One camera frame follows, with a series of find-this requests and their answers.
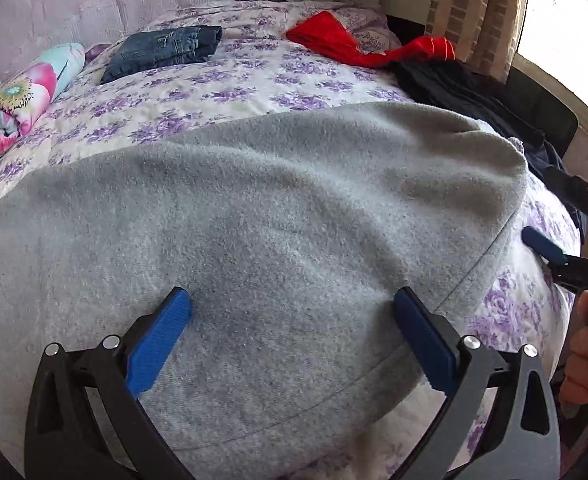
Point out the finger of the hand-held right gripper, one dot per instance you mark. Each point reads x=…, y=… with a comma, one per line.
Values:
x=574, y=190
x=544, y=247

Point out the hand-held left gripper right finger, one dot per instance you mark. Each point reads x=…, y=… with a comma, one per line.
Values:
x=424, y=345

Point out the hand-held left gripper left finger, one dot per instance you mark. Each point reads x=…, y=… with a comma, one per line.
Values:
x=159, y=345

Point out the grey fleece pants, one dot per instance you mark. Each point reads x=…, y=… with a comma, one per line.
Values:
x=274, y=220

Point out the person's right hand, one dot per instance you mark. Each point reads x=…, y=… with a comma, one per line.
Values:
x=586, y=360

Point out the dark navy garment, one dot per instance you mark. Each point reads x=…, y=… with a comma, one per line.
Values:
x=544, y=157

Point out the black ledge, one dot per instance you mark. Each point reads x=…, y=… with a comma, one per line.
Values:
x=539, y=105

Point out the black garment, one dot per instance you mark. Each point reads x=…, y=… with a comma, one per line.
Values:
x=454, y=90

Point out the beige checked curtain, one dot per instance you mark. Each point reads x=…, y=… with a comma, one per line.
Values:
x=474, y=10

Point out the purple floral pillow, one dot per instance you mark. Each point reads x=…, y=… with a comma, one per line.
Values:
x=374, y=35

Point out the folded colourful floral blanket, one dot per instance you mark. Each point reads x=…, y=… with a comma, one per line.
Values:
x=19, y=95

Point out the purple floral bedsheet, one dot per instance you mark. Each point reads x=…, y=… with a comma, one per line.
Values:
x=274, y=80

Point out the red garment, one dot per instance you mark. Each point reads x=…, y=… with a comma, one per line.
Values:
x=329, y=35

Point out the folded blue jeans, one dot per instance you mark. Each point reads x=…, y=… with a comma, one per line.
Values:
x=164, y=50

